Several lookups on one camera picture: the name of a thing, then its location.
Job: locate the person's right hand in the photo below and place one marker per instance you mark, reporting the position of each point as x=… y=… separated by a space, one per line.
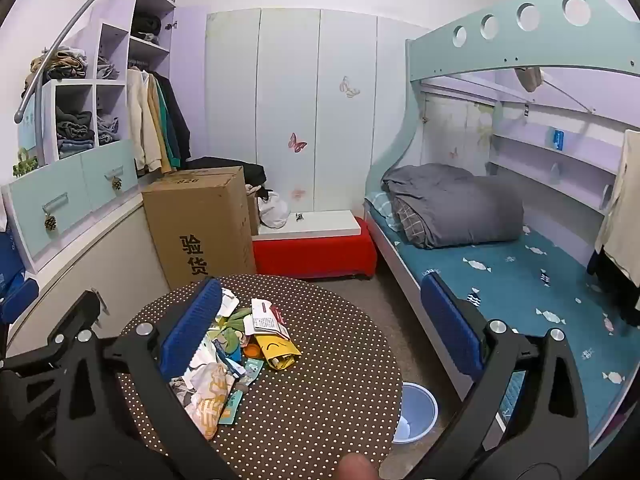
x=358 y=468

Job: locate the black bag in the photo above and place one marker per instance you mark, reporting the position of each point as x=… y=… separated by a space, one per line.
x=250 y=172

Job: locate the large cardboard box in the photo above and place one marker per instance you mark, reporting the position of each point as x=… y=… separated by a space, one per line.
x=200 y=220

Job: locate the blue green card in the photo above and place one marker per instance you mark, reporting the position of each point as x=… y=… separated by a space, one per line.
x=252 y=366

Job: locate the teal printed bedsheet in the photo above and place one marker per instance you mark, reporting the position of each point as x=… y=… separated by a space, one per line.
x=525 y=280

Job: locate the stack of dark clothes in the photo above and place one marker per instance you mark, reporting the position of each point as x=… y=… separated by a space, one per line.
x=75 y=127

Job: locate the dark folded clothes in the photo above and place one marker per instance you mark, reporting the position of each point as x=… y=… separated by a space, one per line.
x=145 y=26

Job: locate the brown polka dot tablecloth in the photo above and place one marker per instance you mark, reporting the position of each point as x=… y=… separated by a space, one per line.
x=325 y=410

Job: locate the grey folded clothes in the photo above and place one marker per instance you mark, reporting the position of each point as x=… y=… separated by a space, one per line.
x=107 y=67

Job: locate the white low cabinet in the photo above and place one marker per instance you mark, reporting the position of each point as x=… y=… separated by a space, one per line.
x=100 y=260

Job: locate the hanging beige hat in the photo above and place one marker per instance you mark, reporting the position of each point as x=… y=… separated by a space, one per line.
x=528 y=79

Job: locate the teal orange card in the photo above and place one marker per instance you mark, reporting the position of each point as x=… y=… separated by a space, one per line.
x=230 y=410

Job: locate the white crumpled paper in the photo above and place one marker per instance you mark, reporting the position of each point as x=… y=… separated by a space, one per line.
x=227 y=305

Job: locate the grey plaid blanket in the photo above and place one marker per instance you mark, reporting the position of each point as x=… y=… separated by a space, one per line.
x=412 y=222

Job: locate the red bench with white top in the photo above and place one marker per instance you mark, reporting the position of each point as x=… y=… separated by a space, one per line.
x=315 y=255

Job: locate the blue plastic trash bin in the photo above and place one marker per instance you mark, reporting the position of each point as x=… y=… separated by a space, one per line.
x=417 y=405

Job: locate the pale butterfly sticker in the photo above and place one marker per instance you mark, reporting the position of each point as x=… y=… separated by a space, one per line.
x=350 y=87

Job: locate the pinecone ornament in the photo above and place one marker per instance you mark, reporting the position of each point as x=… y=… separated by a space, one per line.
x=50 y=222
x=117 y=183

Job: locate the teal bunk bed frame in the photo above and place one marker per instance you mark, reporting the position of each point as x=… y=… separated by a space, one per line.
x=440 y=45

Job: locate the metal handrail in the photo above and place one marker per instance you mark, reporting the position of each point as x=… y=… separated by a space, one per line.
x=55 y=40

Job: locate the faint pink butterfly sticker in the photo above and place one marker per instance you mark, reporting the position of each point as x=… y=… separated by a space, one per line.
x=297 y=193

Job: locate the teal drawer unit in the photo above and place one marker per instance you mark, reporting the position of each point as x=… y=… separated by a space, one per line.
x=75 y=180

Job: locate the dark hanging garment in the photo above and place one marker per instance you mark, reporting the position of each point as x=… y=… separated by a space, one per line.
x=615 y=285

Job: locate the grey quilt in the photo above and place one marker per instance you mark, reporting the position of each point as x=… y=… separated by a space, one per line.
x=465 y=200

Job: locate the lilac open shelving unit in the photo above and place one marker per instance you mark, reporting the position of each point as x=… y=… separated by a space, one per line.
x=112 y=15

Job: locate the pile of beige clothes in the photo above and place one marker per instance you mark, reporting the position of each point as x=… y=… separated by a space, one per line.
x=60 y=62

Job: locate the white wardrobe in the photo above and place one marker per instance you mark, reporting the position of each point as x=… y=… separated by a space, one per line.
x=290 y=85

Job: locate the blue plastic wrapper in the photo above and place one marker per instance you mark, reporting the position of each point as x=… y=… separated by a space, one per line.
x=227 y=356

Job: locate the green jacket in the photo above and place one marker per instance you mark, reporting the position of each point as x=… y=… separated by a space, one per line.
x=170 y=135

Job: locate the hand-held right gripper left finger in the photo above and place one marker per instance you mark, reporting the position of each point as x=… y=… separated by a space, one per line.
x=192 y=325

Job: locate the green plant plush toy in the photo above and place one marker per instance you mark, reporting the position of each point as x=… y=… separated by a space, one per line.
x=235 y=332

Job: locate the grey patterned wrapper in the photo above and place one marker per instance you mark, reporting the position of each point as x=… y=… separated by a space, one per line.
x=180 y=390

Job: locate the white yellow plastic bag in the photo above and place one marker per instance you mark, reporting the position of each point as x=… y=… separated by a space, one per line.
x=212 y=400

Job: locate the small blue box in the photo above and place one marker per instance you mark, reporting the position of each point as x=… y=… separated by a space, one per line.
x=558 y=139

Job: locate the light blue plaid pillow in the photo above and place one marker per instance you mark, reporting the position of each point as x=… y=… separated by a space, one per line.
x=380 y=204

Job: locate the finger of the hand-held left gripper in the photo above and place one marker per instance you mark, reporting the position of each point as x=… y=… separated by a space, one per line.
x=75 y=312

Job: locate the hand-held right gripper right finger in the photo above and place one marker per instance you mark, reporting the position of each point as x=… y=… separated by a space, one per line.
x=450 y=325

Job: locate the black jacket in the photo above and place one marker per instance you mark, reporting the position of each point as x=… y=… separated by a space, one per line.
x=181 y=120

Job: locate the cream jacket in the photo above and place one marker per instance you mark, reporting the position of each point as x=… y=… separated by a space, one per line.
x=137 y=120

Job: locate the green decoration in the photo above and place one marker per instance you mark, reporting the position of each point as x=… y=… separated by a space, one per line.
x=25 y=162

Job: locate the tan jacket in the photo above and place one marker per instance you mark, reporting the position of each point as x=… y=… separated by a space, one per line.
x=159 y=130

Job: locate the cream hanging garment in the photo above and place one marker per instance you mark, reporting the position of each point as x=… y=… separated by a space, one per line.
x=622 y=195

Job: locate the white red paper card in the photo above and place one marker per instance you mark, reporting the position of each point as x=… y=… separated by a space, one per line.
x=267 y=322

